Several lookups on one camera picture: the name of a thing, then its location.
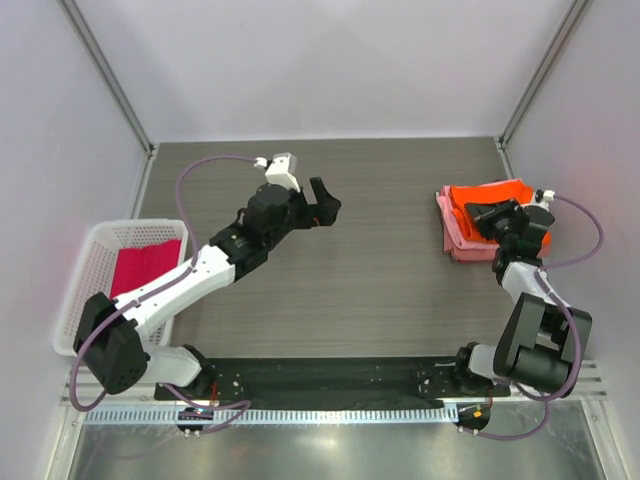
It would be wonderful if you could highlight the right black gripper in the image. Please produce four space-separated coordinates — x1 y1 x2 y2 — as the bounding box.
465 198 523 248

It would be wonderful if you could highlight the orange t shirt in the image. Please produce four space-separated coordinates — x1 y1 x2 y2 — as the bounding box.
447 182 554 259

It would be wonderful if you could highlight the light pink shirt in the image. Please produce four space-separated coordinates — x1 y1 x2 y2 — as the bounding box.
434 177 524 259

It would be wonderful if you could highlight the salmon pink shirt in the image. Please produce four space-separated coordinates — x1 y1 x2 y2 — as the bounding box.
443 238 498 262

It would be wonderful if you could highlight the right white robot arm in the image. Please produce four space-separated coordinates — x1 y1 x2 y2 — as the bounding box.
450 199 592 401

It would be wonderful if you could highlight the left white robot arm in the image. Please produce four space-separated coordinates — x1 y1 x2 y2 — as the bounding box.
73 177 342 399

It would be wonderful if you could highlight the magenta t shirt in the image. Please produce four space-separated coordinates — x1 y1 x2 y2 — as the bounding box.
110 239 181 299

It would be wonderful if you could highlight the white plastic basket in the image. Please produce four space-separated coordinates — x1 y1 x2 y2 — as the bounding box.
53 219 188 357

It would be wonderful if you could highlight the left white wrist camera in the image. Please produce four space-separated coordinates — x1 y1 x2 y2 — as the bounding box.
254 152 301 193

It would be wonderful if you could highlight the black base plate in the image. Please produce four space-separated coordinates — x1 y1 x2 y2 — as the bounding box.
154 355 511 411

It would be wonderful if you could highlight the right aluminium frame post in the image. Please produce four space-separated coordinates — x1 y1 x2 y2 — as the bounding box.
496 0 592 153

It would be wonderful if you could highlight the aluminium frame post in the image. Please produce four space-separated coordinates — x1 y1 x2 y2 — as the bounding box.
496 0 592 153
58 0 154 157

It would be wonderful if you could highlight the left aluminium frame post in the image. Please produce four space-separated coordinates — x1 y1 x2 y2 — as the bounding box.
58 0 154 157

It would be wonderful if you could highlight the slotted cable duct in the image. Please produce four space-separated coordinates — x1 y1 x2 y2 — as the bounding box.
84 404 458 427

